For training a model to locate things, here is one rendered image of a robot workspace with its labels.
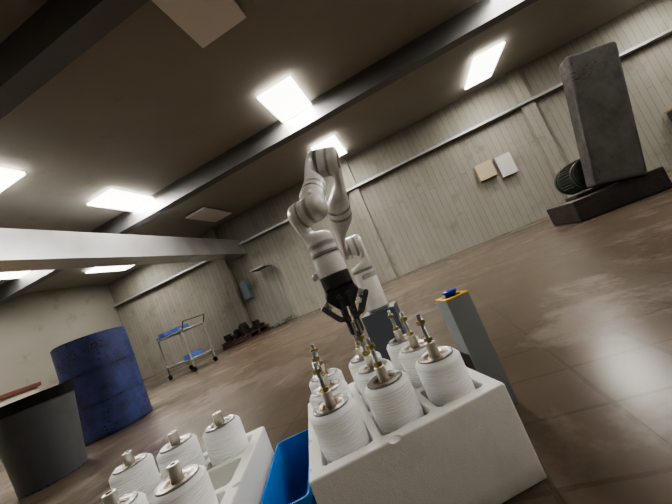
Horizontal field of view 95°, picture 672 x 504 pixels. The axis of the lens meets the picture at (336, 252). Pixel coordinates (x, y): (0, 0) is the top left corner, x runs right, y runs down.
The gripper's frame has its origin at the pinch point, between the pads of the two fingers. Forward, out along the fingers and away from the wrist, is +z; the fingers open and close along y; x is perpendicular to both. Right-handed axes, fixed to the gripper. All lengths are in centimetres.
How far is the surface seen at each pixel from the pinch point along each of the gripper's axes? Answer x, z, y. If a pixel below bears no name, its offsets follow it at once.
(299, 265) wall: 826, -99, 75
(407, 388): -15.8, 12.0, 1.7
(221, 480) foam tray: 7.7, 20.1, -41.7
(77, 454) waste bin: 178, 27, -175
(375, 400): -14.8, 11.6, -4.8
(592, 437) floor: -19, 35, 31
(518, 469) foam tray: -20.9, 31.3, 13.4
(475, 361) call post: 1.7, 21.2, 26.3
